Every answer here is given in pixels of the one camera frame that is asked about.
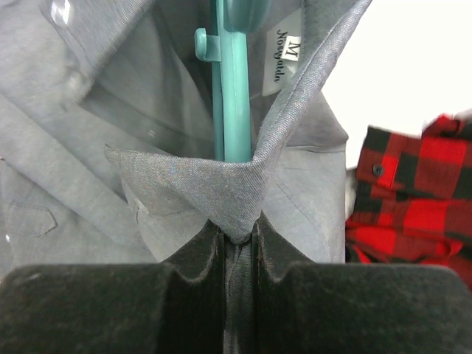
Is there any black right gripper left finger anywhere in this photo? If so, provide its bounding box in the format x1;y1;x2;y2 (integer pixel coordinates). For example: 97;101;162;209
1;222;225;353

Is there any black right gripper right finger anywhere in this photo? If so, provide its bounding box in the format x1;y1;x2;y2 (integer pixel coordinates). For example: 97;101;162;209
252;216;471;353

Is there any grey button-up shirt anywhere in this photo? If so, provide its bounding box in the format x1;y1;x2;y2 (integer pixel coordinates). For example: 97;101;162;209
1;1;369;353

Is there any teal plastic hanger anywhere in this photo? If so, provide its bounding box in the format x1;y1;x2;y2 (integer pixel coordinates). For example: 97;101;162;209
194;0;271;162

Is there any red black plaid shirt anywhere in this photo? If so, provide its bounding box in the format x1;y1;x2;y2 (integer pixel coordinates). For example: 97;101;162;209
345;114;471;285

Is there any white woven size label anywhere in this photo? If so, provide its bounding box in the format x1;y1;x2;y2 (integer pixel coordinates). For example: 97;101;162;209
262;9;302;97

